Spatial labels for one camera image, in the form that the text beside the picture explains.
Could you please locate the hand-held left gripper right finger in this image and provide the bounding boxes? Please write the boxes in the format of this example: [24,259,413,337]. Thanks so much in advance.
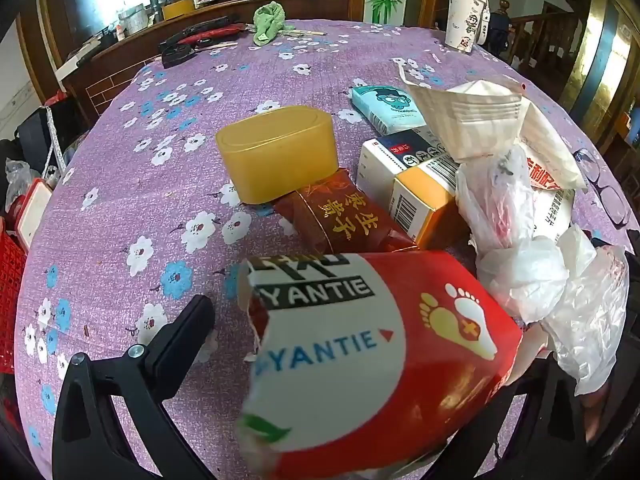
[440,352,602,480]

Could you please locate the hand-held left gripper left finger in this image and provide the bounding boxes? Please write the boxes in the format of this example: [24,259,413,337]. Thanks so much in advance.
[51,294,217,480]

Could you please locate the white plastic bag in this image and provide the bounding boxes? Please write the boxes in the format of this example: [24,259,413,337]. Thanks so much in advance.
[477,235,571,322]
[542,224,632,397]
[455,145,537,257]

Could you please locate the red and white cardboard box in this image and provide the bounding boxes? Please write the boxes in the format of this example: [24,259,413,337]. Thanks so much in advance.
[235,250,524,480]

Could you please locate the red plastic basket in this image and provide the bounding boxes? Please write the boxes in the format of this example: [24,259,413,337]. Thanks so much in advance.
[0,230,29,376]

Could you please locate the brown snack packet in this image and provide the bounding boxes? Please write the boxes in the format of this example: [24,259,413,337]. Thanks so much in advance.
[272,169,419,257]

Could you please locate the white packet with red print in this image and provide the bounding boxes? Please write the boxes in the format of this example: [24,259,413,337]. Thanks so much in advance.
[524,157,577,242]

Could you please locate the orange medicine box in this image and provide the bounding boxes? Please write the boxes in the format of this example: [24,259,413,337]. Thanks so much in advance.
[390,152,474,249]

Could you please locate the white and blue medicine box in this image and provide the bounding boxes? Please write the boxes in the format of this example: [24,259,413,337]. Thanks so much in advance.
[356,127,452,202]

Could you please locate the white paper wrapper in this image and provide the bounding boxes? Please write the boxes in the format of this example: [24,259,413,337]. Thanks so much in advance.
[517,102,590,192]

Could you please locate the teal tissue pack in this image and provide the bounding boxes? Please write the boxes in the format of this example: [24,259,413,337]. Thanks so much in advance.
[350,85,427,136]

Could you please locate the beige pleated paper bag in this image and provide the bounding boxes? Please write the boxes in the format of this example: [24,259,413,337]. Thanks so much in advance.
[397,60,532,164]

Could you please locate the purple floral tablecloth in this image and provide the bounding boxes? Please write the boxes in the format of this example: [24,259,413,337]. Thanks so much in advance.
[15,20,640,480]

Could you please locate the white box with red trim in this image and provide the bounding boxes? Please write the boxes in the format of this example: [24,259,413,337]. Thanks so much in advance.
[12,178,54,252]

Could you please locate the eyeglasses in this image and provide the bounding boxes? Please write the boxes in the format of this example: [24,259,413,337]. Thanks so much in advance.
[575,147,634,229]

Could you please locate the clear plastic bag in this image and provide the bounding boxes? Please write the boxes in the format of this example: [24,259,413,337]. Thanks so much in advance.
[5,157,42,211]

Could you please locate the black bag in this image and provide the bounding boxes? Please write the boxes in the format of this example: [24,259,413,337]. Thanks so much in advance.
[14,95,77,173]

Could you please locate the wooden sideboard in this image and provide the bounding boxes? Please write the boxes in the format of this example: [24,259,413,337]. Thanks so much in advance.
[42,0,352,117]

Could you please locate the black red remote case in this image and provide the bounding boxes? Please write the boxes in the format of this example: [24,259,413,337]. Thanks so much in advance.
[159,16,247,67]

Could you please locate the green cloth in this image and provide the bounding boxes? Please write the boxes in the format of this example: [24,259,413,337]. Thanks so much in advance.
[252,2,287,46]

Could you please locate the yellow box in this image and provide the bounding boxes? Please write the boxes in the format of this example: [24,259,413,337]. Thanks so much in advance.
[162,0,195,21]

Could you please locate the white printed tumbler cup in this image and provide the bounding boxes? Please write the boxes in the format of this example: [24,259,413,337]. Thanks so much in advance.
[445,0,489,54]

